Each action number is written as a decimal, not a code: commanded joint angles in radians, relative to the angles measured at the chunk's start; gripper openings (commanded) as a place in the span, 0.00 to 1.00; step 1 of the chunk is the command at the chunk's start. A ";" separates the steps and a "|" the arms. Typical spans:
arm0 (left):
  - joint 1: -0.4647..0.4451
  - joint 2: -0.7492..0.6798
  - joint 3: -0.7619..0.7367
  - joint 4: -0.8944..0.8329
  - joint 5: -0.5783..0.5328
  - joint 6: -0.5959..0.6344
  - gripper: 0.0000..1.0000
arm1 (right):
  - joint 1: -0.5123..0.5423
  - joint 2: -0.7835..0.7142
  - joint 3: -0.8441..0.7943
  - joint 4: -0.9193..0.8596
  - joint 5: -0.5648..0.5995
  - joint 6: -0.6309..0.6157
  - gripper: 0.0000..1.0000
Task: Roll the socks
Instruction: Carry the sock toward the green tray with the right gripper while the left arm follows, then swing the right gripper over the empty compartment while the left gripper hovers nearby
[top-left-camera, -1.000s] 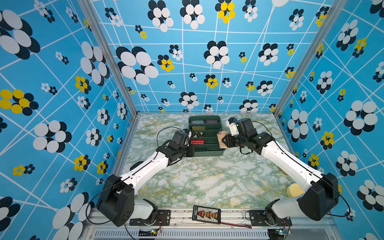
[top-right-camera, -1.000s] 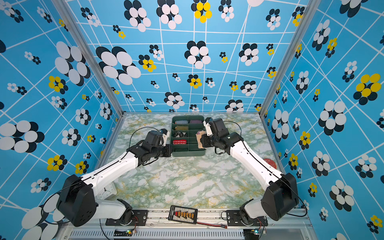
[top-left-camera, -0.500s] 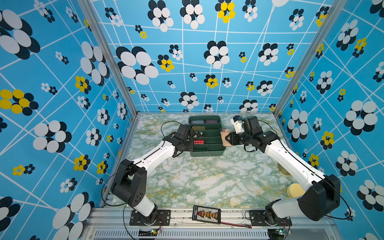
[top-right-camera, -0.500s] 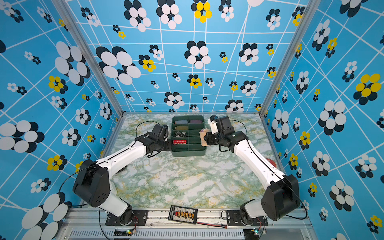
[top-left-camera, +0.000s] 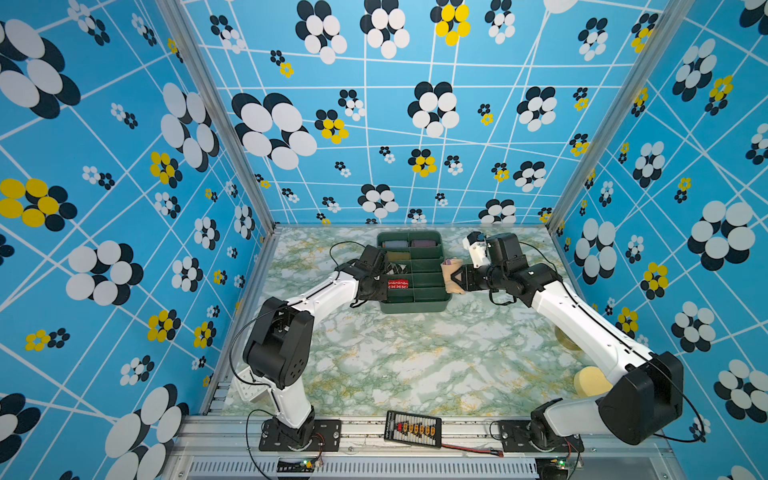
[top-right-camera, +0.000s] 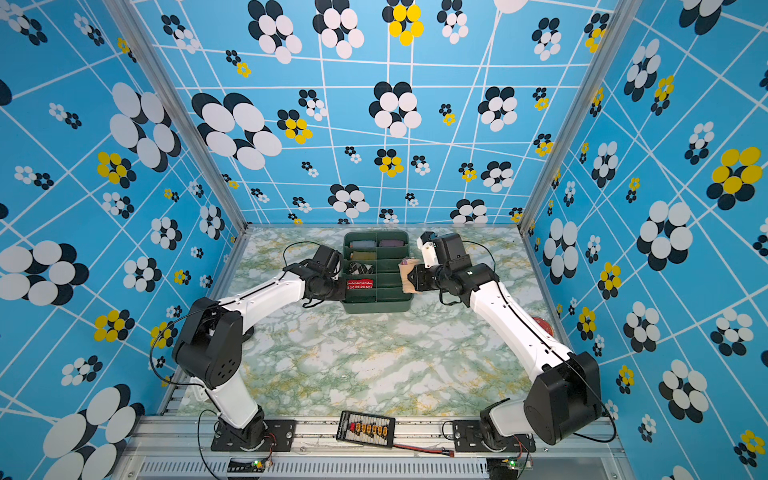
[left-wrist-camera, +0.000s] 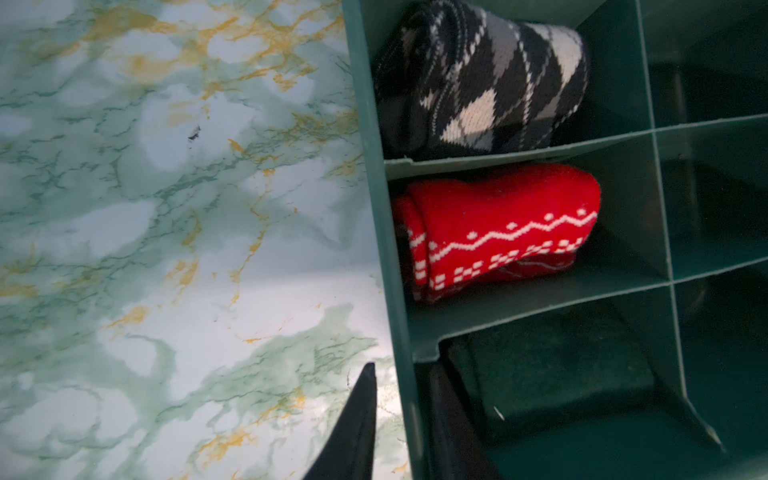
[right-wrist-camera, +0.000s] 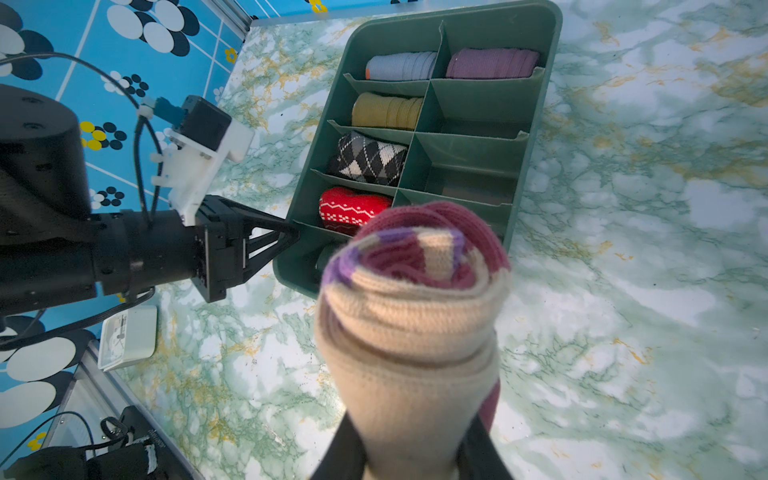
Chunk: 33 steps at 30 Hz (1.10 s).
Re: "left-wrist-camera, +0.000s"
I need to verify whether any green plastic organizer tray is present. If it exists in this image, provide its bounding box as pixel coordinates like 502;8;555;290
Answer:
343;1;767;479

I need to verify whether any red patterned rolled sock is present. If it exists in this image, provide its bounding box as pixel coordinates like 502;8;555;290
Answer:
392;164;601;303

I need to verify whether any black patterned rolled sock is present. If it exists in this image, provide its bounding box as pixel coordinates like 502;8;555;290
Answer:
371;1;590;162

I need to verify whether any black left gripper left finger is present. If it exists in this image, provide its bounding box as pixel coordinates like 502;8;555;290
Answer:
304;362;377;480

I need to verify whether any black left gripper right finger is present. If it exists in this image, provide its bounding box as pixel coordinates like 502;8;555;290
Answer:
429;364;501;480

